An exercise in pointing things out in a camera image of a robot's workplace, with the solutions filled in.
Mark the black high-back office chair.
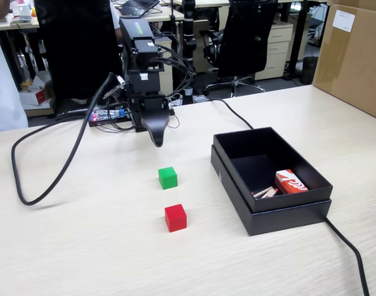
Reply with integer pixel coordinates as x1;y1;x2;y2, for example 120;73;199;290
33;0;125;121

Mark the large brown cardboard box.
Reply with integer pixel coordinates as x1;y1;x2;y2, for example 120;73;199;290
311;0;376;123

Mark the orange white matchbox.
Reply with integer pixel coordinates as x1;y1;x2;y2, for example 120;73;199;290
274;168;309;195

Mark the black trash bin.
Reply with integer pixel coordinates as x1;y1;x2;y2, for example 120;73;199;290
300;56;319;86

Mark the black box lid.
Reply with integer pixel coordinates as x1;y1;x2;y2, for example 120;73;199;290
210;144;333;237

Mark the white box red side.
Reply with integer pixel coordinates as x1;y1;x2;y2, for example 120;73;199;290
20;87;54;109

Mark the black servo wire bundle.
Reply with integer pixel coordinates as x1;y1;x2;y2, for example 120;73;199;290
150;26;197;99

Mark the black chair chrome base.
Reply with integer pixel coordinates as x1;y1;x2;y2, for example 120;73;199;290
198;0;280;98

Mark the controller board with LED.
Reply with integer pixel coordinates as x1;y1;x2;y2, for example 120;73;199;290
88;104;135;129

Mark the white red small box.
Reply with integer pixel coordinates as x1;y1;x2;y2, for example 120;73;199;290
10;0;33;21

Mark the black articulated stand pole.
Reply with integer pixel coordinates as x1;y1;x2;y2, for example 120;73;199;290
181;0;197;105

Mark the person white shirt torso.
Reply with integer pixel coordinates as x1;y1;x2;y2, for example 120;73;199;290
0;23;30;133

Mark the red wooden cube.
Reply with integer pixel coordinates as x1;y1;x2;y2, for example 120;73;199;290
164;203;188;232

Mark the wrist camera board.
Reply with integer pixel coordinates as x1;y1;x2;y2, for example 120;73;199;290
102;73;128;100

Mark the white paper label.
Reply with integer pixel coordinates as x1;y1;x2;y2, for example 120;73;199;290
332;9;356;33

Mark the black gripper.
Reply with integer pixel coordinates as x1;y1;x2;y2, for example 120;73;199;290
128;91;171;148

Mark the black power cable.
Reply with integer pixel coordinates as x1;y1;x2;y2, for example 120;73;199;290
206;98;370;296

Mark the black cardboard box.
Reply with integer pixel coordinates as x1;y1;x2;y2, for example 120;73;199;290
212;126;334;213

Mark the black laptop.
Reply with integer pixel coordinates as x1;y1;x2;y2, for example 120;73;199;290
116;0;161;17

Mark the thick black camera cable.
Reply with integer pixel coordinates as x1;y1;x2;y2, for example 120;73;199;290
10;72;120;207

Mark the green wooden cube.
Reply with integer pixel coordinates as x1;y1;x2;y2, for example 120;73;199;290
158;166;179;190

